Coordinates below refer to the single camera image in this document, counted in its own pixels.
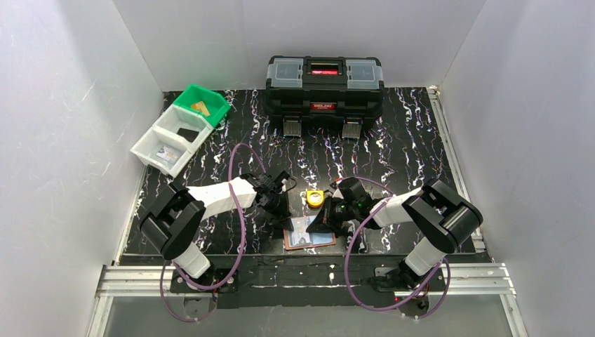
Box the white blue credit card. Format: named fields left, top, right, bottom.
left=291, top=216, right=312, bottom=246

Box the pink leather card holder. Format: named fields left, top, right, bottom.
left=283, top=216, right=337, bottom=251

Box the black credit card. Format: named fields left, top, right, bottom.
left=177, top=128, right=200, bottom=143

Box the white striped credit card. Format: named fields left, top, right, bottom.
left=156, top=145, right=182, bottom=164

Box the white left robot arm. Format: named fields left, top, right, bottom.
left=138, top=171, right=297, bottom=279

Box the yellow tape measure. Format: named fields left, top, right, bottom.
left=306, top=190, right=325, bottom=209

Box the white bin near green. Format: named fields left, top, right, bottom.
left=153, top=105, right=214, bottom=152

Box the green plastic bin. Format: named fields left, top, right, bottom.
left=173, top=84, right=231, bottom=128

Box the black toolbox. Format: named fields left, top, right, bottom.
left=264, top=55, right=385, bottom=139

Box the white bin front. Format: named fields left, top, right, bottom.
left=130, top=126, right=192, bottom=178

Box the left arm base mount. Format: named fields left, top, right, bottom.
left=170, top=266, right=240, bottom=294

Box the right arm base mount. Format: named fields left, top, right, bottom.
left=369, top=267, right=446, bottom=318

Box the aluminium frame rail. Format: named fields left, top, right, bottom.
left=87, top=259, right=528, bottom=336

